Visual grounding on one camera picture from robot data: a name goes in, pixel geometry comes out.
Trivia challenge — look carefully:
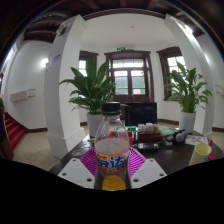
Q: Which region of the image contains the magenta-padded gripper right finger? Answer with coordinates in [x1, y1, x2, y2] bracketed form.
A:
[128, 147, 168, 190]

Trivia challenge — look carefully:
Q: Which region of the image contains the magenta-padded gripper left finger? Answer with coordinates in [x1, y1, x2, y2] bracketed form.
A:
[57, 147, 99, 190]

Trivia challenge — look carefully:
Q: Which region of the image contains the clear orange-label drink bottle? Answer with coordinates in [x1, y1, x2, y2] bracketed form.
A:
[93, 101, 132, 192]

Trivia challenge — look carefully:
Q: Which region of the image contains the flat black device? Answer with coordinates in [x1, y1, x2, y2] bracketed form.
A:
[137, 142, 160, 150]

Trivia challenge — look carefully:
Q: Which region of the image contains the green book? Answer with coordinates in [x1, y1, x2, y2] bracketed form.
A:
[158, 125, 175, 137]

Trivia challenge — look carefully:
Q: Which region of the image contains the grey handheld microphone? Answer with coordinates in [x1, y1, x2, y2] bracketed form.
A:
[179, 129, 190, 141]
[173, 130, 184, 144]

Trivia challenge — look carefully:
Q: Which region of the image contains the black office chair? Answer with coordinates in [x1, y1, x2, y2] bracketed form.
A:
[124, 102, 158, 127]

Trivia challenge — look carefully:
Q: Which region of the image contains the potted plant in white pot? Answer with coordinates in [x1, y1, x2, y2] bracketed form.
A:
[59, 58, 116, 139]
[165, 62, 213, 134]

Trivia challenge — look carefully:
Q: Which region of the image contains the red carpeted staircase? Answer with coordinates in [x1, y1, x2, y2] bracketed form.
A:
[3, 112, 27, 151]

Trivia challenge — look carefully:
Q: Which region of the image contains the dark wooden glazed door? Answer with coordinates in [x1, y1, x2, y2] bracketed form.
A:
[104, 49, 155, 104]

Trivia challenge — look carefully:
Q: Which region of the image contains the dark wooden framed window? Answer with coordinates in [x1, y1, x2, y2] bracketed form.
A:
[78, 50, 99, 78]
[156, 46, 186, 101]

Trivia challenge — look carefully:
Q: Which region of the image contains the pillar emergency light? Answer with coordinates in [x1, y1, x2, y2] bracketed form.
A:
[56, 23, 68, 36]

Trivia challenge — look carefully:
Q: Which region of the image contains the cream mug with green handle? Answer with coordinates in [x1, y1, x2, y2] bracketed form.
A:
[188, 140, 213, 167]

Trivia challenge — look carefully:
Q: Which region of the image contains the dark wooden stair post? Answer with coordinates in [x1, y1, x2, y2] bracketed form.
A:
[0, 105, 14, 160]

